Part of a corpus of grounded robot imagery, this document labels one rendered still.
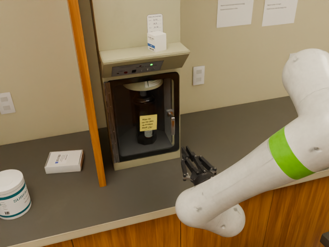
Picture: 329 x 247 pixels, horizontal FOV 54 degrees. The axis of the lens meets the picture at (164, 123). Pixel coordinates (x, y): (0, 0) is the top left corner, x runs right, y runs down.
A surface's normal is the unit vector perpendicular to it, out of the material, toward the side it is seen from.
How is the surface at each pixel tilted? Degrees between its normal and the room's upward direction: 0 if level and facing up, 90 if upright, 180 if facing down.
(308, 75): 44
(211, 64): 90
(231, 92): 90
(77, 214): 0
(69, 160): 0
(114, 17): 90
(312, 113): 57
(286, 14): 90
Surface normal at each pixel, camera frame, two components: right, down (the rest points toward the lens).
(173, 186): -0.03, -0.85
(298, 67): -0.70, -0.36
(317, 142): -0.60, 0.22
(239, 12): 0.29, 0.49
